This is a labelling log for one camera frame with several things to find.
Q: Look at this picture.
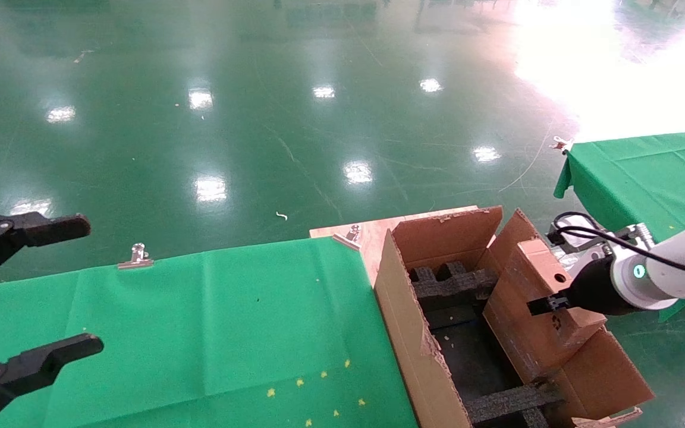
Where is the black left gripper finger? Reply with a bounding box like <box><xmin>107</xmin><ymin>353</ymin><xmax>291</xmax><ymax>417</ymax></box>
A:
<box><xmin>0</xmin><ymin>211</ymin><xmax>93</xmax><ymax>292</ymax></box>
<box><xmin>0</xmin><ymin>334</ymin><xmax>105</xmax><ymax>428</ymax></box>

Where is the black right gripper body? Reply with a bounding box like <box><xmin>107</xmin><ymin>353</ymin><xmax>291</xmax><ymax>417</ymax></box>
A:
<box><xmin>565</xmin><ymin>256</ymin><xmax>632</xmax><ymax>316</ymax></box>

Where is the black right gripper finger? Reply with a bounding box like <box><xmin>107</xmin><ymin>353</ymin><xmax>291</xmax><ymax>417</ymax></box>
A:
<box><xmin>527</xmin><ymin>294</ymin><xmax>571</xmax><ymax>316</ymax></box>

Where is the small brown cardboard box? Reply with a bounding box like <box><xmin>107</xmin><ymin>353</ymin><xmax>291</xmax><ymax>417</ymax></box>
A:
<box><xmin>483</xmin><ymin>238</ymin><xmax>608</xmax><ymax>385</ymax></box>

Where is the large open cardboard carton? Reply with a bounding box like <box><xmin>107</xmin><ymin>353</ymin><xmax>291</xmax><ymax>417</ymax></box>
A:
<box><xmin>373</xmin><ymin>205</ymin><xmax>655</xmax><ymax>428</ymax></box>

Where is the large green table cloth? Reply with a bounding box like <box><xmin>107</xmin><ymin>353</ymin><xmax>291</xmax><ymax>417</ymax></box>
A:
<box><xmin>0</xmin><ymin>237</ymin><xmax>420</xmax><ymax>428</ymax></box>

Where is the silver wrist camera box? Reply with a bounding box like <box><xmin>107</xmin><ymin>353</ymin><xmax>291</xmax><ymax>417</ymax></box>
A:
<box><xmin>554</xmin><ymin>225</ymin><xmax>606</xmax><ymax>257</ymax></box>

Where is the silver camera mount bracket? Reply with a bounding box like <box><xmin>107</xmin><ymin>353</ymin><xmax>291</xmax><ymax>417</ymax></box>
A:
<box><xmin>568</xmin><ymin>223</ymin><xmax>656</xmax><ymax>274</ymax></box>

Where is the black camera cable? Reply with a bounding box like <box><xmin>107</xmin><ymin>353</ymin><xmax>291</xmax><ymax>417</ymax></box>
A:
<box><xmin>548</xmin><ymin>211</ymin><xmax>685</xmax><ymax>287</ymax></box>

